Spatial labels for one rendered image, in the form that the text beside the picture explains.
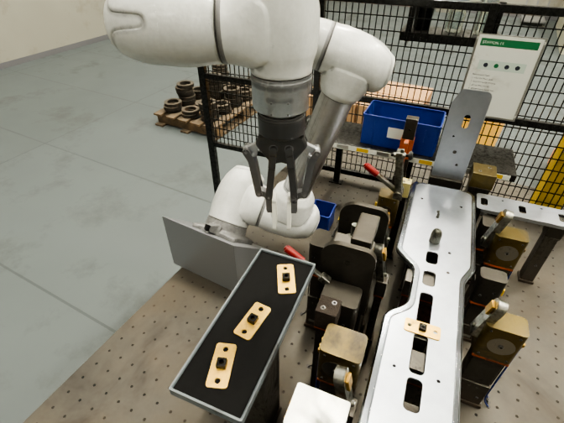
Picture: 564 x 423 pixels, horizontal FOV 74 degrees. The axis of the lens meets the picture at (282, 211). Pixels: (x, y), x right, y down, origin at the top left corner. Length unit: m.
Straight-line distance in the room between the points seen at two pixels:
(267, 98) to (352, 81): 0.55
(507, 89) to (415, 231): 0.73
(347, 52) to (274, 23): 0.56
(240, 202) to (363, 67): 0.62
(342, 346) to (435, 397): 0.22
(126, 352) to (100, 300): 1.18
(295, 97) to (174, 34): 0.18
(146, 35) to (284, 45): 0.18
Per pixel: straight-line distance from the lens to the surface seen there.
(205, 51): 0.55
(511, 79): 1.72
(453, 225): 1.34
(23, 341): 2.53
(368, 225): 0.95
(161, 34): 0.55
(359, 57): 1.06
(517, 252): 1.32
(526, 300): 1.64
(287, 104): 0.55
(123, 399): 1.28
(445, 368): 0.97
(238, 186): 1.35
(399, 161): 1.23
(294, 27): 0.52
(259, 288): 0.82
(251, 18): 0.52
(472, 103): 1.45
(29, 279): 2.86
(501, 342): 1.06
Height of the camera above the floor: 1.79
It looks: 38 degrees down
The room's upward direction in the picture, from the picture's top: straight up
